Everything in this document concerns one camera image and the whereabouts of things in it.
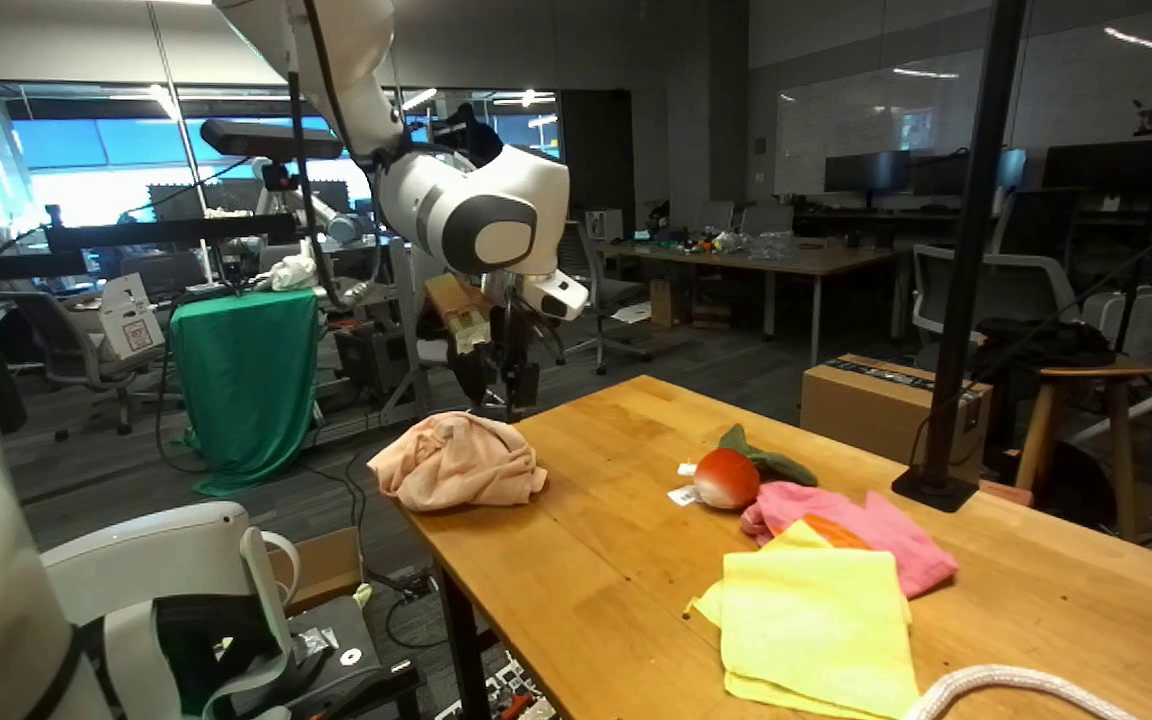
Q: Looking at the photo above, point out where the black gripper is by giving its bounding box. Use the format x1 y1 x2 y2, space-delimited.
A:
477 305 546 417

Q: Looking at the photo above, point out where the light pink garment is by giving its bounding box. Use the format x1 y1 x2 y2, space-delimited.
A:
370 413 549 511

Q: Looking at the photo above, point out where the red radish plush toy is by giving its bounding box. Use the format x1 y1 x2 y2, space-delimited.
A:
668 422 818 511

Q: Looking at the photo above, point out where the white braided rope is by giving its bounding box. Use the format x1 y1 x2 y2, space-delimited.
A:
896 659 1140 720

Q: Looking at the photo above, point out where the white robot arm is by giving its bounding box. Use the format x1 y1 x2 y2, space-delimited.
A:
211 0 589 409

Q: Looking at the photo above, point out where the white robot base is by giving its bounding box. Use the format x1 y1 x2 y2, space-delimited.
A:
0 143 307 720

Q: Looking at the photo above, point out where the white office chair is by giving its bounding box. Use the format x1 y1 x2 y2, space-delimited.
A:
559 220 653 374

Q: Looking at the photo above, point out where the background wooden desk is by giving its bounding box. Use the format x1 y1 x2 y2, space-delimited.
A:
615 238 896 361

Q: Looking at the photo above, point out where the green draped cloth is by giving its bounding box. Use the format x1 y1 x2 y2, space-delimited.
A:
167 292 321 490

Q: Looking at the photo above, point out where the cardboard box on floor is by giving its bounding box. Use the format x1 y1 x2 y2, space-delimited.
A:
800 352 994 474

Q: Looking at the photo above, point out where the yellow cloth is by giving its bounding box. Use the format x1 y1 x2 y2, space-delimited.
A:
691 540 921 720

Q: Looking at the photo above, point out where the black vertical pole stand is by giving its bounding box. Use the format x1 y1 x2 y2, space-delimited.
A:
893 0 1027 511

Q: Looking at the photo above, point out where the bright pink cloth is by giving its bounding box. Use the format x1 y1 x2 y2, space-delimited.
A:
741 478 957 599

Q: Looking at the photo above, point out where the wooden stool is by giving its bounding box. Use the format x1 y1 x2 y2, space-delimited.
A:
1016 364 1150 533

